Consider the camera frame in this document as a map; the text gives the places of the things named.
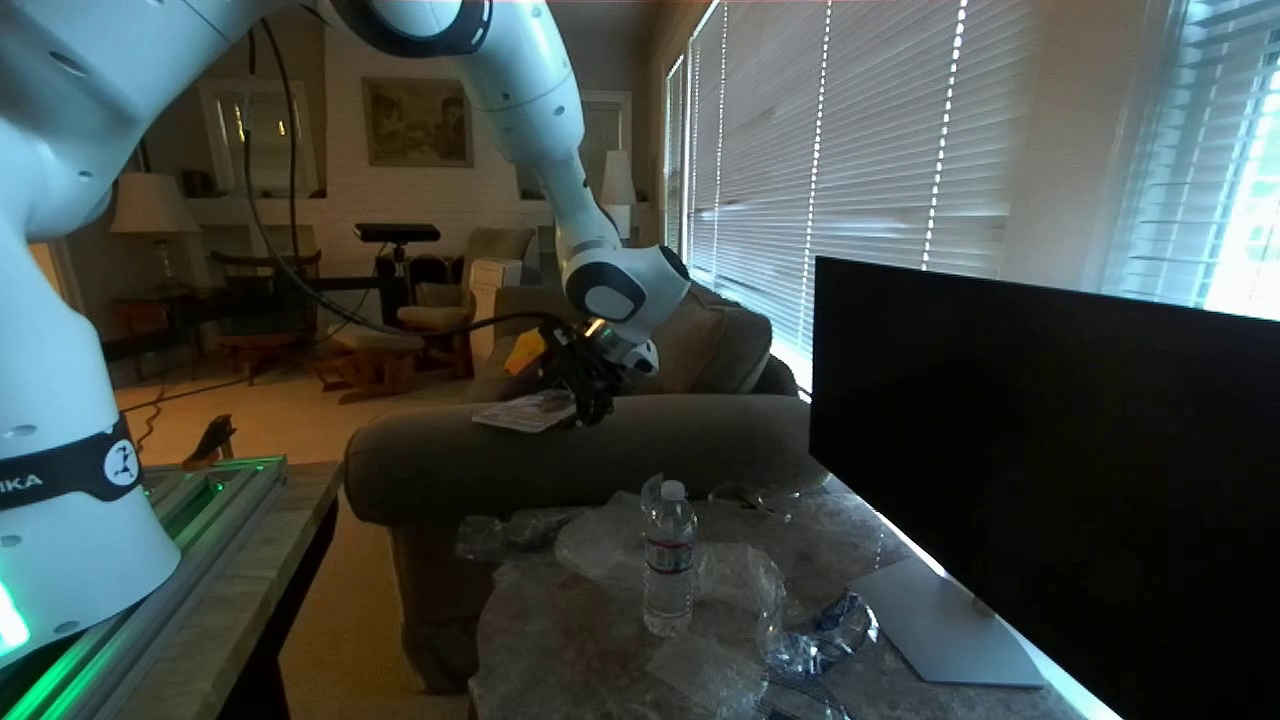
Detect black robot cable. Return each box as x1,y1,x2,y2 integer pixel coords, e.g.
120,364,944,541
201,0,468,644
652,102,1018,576
237,16,592,357

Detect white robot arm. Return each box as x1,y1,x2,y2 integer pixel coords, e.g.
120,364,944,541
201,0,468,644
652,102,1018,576
0,0,687,669

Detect blue clear plastic bag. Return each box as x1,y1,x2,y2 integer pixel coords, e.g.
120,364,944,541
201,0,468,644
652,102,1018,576
763,593,881,681

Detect black flat screen television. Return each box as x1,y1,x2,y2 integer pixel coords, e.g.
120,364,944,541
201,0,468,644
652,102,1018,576
807,257,1280,720

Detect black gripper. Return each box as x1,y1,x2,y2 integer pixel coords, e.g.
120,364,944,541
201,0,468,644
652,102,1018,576
542,327,620,422

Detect mammoth cover magazine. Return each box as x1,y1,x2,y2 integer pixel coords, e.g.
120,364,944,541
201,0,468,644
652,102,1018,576
475,389,575,434

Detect clear plastic water bottle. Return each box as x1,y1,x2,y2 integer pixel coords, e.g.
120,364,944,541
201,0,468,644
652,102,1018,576
644,477,701,637

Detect black camera on tripod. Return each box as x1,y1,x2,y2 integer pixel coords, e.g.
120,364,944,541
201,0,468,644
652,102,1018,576
361,219,439,318

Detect beige fabric sofa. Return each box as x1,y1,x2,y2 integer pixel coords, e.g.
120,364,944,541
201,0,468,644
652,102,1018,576
339,284,823,696

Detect framed wall picture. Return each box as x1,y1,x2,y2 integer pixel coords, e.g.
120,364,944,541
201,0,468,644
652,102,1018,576
364,74,472,166

